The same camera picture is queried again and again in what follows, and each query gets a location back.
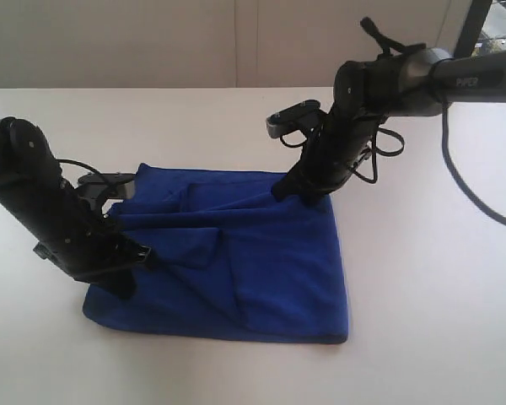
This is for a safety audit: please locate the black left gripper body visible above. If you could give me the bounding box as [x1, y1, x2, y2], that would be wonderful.
[32, 176, 152, 281]

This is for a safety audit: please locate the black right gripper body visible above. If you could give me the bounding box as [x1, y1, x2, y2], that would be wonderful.
[294, 111, 382, 198]

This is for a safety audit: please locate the blue microfiber towel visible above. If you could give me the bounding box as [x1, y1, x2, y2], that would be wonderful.
[82, 163, 349, 344]

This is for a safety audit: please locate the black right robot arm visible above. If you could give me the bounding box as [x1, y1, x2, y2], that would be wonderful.
[266, 48, 506, 205]

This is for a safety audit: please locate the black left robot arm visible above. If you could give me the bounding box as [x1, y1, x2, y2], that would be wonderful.
[0, 116, 152, 300]

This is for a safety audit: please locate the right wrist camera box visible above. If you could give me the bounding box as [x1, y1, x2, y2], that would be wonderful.
[266, 100, 320, 139]

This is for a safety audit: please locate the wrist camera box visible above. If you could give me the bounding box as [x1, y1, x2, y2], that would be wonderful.
[76, 173, 136, 200]
[266, 100, 320, 139]

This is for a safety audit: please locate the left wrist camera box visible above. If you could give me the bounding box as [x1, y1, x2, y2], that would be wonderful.
[76, 173, 136, 200]

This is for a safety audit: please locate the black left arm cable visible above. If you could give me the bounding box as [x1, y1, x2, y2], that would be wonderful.
[57, 158, 123, 212]

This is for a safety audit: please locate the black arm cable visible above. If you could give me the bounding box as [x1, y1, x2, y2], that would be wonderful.
[360, 16, 506, 232]
[57, 158, 123, 212]

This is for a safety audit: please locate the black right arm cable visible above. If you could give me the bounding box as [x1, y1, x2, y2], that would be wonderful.
[360, 16, 506, 232]

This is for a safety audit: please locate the black window frame post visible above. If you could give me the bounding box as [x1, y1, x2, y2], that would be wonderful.
[453, 0, 493, 58]

